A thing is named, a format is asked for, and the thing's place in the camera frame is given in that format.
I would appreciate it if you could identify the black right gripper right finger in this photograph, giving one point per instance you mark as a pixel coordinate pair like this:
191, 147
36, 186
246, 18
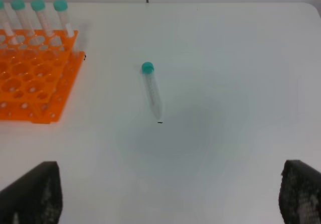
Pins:
299, 196

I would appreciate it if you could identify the racked tube teal cap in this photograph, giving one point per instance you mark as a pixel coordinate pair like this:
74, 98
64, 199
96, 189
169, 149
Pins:
61, 7
39, 8
19, 7
6, 23

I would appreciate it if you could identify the orange test tube rack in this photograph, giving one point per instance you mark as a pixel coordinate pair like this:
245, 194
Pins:
37, 77

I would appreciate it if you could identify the clear tube with teal cap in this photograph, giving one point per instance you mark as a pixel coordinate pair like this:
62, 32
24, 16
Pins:
152, 90

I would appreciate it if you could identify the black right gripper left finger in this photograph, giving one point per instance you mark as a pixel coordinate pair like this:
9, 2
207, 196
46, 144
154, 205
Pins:
36, 197

